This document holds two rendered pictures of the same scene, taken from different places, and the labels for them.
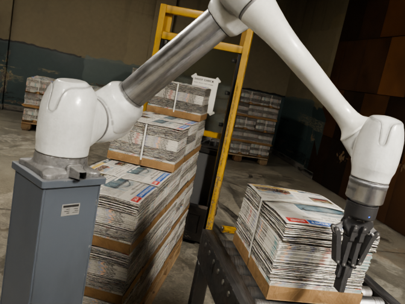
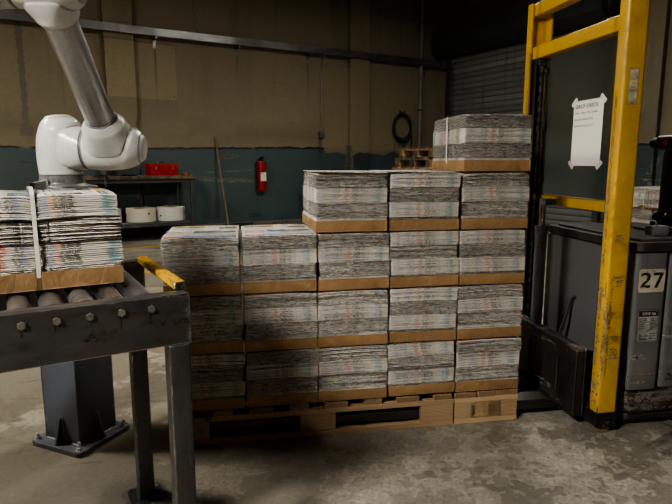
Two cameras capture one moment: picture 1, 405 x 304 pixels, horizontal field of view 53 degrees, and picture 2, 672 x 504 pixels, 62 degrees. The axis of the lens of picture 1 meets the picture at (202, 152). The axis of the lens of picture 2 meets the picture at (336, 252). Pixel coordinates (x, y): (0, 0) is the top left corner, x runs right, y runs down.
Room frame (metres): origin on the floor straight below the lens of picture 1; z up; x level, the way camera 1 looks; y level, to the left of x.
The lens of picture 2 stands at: (1.55, -1.92, 1.11)
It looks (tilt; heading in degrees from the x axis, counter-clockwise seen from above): 9 degrees down; 73
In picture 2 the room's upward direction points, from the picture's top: straight up
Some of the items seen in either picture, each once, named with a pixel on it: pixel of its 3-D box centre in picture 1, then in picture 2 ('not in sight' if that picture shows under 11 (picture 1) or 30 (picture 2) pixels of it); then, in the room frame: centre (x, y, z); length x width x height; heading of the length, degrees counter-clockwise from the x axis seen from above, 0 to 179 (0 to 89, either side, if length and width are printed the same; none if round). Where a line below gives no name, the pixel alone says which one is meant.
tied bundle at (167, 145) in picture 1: (149, 142); (342, 200); (2.27, 0.30, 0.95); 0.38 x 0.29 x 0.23; 84
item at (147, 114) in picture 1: (166, 117); (410, 171); (2.56, 0.27, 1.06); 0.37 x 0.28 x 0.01; 82
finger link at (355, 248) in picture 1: (355, 245); not in sight; (0.98, -0.42, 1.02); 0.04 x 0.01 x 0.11; 13
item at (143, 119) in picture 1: (155, 122); (343, 171); (2.27, 0.29, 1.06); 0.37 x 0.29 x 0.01; 84
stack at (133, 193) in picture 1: (127, 236); (311, 324); (2.14, 0.32, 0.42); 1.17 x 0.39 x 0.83; 173
